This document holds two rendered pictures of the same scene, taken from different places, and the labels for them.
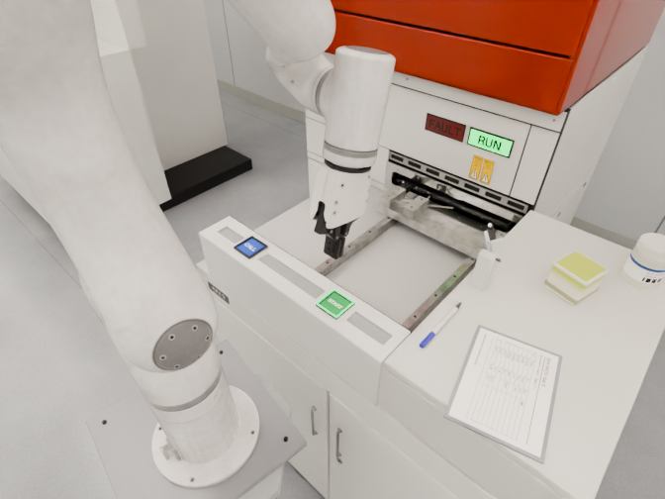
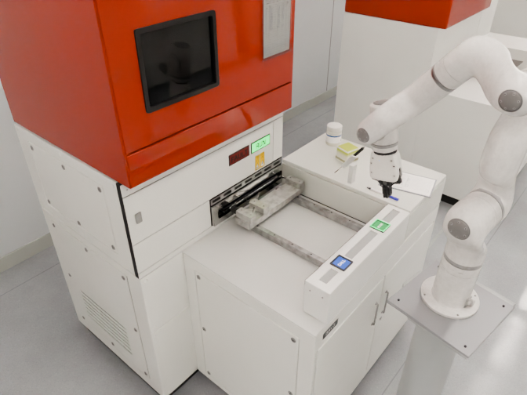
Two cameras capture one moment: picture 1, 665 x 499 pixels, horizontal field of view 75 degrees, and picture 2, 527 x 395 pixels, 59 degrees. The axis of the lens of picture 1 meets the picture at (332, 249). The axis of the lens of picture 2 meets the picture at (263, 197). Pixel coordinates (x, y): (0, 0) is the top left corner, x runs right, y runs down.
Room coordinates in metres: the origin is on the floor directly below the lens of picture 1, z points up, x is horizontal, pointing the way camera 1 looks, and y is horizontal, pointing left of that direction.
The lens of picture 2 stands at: (1.05, 1.32, 2.01)
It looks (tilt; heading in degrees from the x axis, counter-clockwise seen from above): 34 degrees down; 268
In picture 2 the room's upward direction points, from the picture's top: straight up
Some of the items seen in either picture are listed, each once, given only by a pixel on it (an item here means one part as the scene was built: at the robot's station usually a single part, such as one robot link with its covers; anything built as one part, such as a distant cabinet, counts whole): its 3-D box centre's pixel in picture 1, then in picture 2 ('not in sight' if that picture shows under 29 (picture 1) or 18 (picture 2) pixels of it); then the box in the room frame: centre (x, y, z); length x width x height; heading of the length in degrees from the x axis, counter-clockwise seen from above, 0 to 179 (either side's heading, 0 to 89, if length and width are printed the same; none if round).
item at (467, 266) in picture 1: (444, 289); (322, 211); (0.75, -0.28, 0.84); 0.50 x 0.02 x 0.03; 138
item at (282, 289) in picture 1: (293, 298); (360, 259); (0.67, 0.09, 0.89); 0.55 x 0.09 x 0.14; 48
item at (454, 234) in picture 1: (437, 226); (270, 204); (0.97, -0.30, 0.87); 0.36 x 0.08 x 0.03; 48
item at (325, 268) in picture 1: (359, 243); (283, 242); (0.93, -0.08, 0.84); 0.50 x 0.02 x 0.03; 138
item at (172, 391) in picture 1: (150, 311); (468, 232); (0.41, 0.26, 1.14); 0.19 x 0.12 x 0.24; 41
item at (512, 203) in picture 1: (451, 179); (248, 179); (1.06, -0.34, 0.96); 0.44 x 0.01 x 0.02; 48
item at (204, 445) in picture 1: (196, 406); (456, 277); (0.39, 0.23, 0.93); 0.19 x 0.19 x 0.18
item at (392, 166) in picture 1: (446, 199); (248, 193); (1.06, -0.33, 0.89); 0.44 x 0.02 x 0.10; 48
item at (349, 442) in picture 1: (394, 383); (315, 296); (0.76, -0.19, 0.41); 0.97 x 0.64 x 0.82; 48
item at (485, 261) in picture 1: (489, 256); (349, 166); (0.65, -0.31, 1.03); 0.06 x 0.04 x 0.13; 138
